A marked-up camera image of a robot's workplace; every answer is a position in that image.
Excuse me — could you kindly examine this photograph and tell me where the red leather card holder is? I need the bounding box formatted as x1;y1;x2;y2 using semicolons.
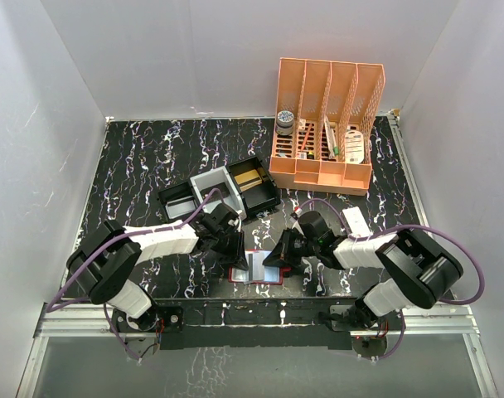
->
229;250;284;285

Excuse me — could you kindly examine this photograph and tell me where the white striped credit card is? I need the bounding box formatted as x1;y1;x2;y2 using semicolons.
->
164;197;197;220

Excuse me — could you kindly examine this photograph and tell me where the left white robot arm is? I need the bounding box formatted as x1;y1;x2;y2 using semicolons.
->
66;203;248;329

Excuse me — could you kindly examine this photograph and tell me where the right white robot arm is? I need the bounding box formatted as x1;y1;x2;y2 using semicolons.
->
264;211;463;328

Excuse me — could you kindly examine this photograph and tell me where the white small box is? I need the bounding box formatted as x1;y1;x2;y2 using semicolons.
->
341;206;372;238

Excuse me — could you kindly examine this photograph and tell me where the grey plastic tray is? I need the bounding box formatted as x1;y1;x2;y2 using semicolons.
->
190;167;246;221

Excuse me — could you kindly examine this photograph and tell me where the black open tray box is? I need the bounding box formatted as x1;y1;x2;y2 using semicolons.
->
226;156;281;219

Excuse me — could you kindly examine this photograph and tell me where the orange plastic file organizer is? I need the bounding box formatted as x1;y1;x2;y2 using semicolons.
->
269;58;385;196

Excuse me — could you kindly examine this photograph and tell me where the white label packet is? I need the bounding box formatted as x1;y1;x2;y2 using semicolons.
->
344;129;365;164

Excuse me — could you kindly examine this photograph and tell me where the small round jar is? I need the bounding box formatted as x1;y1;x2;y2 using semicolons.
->
275;110;294;136

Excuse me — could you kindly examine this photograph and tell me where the black front mounting rail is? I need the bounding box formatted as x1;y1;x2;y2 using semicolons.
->
157;297;360;350

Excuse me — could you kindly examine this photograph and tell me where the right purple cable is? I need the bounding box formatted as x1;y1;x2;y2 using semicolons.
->
291;198;485;362

